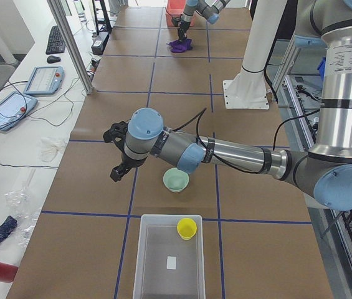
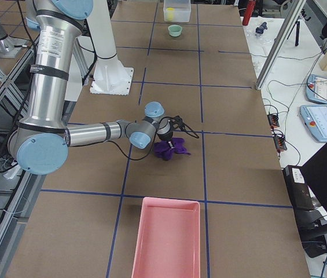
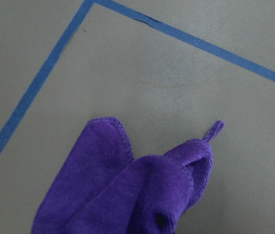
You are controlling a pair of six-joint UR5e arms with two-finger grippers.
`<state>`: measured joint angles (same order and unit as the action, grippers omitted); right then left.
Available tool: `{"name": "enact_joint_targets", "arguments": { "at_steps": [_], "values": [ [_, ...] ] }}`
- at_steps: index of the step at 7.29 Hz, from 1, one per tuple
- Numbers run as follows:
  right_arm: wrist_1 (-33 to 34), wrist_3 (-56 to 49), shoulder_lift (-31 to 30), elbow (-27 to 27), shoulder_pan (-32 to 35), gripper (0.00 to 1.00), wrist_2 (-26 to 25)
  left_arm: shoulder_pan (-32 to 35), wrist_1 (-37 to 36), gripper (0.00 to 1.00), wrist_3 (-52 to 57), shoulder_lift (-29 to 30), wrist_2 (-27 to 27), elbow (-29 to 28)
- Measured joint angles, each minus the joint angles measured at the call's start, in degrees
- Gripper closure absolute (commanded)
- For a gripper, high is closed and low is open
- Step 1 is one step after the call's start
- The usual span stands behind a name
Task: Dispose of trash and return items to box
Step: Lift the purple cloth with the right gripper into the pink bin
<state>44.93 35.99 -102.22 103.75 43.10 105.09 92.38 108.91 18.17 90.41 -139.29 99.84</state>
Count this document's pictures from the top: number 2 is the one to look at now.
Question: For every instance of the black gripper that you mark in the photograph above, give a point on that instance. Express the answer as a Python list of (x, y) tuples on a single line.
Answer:
[(166, 137)]

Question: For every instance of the purple cloth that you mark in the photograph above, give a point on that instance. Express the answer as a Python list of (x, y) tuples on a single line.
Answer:
[(162, 149)]

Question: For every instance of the mint green bowl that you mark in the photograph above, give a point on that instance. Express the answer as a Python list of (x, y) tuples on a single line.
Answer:
[(174, 30)]

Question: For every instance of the yellow plastic cup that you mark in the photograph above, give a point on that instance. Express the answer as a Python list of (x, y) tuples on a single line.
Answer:
[(170, 13)]

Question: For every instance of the clear white plastic box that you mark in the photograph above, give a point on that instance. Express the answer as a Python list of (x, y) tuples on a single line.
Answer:
[(182, 10)]

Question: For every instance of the black power box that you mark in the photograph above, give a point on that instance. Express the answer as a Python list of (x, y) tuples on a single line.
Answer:
[(298, 190)]

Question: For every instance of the pink plastic bin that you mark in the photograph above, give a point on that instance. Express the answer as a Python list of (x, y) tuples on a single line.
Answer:
[(168, 241)]

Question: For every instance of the orange black connector block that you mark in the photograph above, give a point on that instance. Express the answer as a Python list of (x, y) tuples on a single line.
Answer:
[(273, 120)]

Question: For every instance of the clear crumpled plastic wrap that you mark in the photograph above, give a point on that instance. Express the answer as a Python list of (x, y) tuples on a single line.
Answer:
[(265, 39)]

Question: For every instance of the folded dark blue umbrella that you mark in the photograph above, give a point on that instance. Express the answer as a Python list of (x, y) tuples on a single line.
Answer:
[(261, 29)]

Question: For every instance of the near blue teach pendant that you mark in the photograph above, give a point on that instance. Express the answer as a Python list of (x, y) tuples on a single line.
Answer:
[(315, 119)]

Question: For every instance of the blue teach pendant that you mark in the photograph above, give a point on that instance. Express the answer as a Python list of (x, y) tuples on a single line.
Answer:
[(315, 119), (316, 89)]

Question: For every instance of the far blue teach pendant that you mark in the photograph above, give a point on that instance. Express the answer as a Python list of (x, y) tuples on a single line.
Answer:
[(316, 89)]

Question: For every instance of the red bottle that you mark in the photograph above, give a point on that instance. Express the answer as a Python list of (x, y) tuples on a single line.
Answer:
[(248, 12)]

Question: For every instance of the wrist black camera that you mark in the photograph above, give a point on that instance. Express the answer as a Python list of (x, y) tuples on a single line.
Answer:
[(177, 123)]

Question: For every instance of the white pedestal column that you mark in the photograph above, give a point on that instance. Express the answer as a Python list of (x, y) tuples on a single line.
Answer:
[(110, 75)]

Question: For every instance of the aluminium frame post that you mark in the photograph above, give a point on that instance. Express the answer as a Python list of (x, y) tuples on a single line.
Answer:
[(285, 29)]

